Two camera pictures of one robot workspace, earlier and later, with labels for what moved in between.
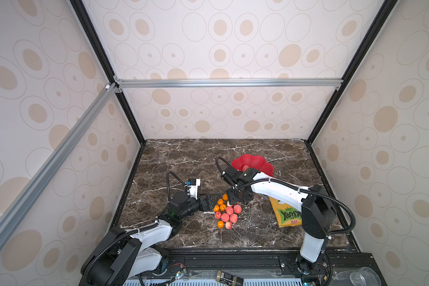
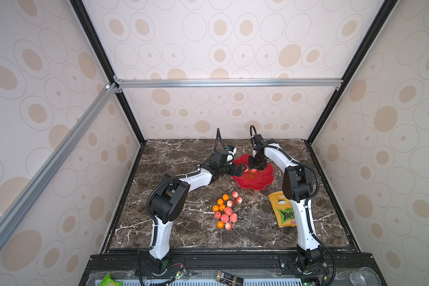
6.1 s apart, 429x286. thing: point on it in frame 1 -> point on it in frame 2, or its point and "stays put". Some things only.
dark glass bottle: (224, 277) stays put
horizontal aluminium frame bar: (228, 83) stays put
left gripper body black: (201, 207) -> (228, 169)
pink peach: (233, 217) stays put
